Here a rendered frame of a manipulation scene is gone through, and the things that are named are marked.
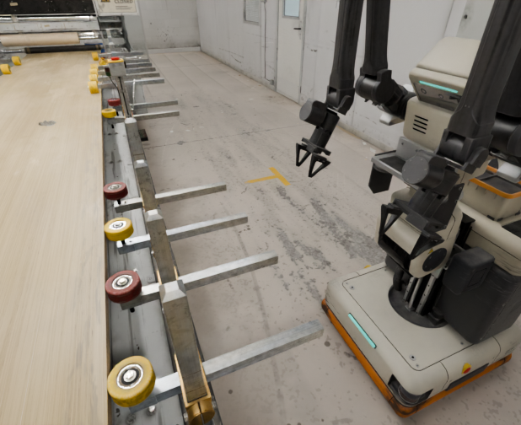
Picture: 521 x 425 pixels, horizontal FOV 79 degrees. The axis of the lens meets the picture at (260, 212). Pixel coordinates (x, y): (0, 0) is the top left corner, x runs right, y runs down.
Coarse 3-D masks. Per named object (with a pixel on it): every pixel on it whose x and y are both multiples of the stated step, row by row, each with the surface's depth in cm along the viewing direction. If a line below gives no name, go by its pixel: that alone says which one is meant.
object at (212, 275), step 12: (228, 264) 89; (240, 264) 89; (252, 264) 89; (264, 264) 91; (192, 276) 85; (204, 276) 85; (216, 276) 86; (228, 276) 88; (144, 288) 81; (156, 288) 81; (192, 288) 85; (132, 300) 79; (144, 300) 81
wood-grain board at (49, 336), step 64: (64, 64) 320; (0, 128) 166; (64, 128) 166; (0, 192) 112; (64, 192) 112; (0, 256) 85; (64, 256) 85; (0, 320) 68; (64, 320) 68; (0, 384) 57; (64, 384) 57
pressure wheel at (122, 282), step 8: (120, 272) 79; (128, 272) 79; (136, 272) 79; (112, 280) 77; (120, 280) 76; (128, 280) 77; (136, 280) 77; (112, 288) 75; (120, 288) 75; (128, 288) 75; (136, 288) 76; (112, 296) 74; (120, 296) 74; (128, 296) 75; (136, 296) 77
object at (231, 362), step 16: (272, 336) 72; (288, 336) 72; (304, 336) 72; (240, 352) 69; (256, 352) 69; (272, 352) 70; (208, 368) 66; (224, 368) 66; (240, 368) 68; (160, 384) 63; (176, 384) 63; (160, 400) 63
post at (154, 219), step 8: (152, 216) 65; (160, 216) 65; (152, 224) 65; (160, 224) 66; (152, 232) 66; (160, 232) 67; (152, 240) 67; (160, 240) 68; (168, 240) 69; (160, 248) 69; (168, 248) 70; (160, 256) 70; (168, 256) 71; (160, 264) 71; (168, 264) 72; (160, 272) 72; (168, 272) 73; (168, 280) 75
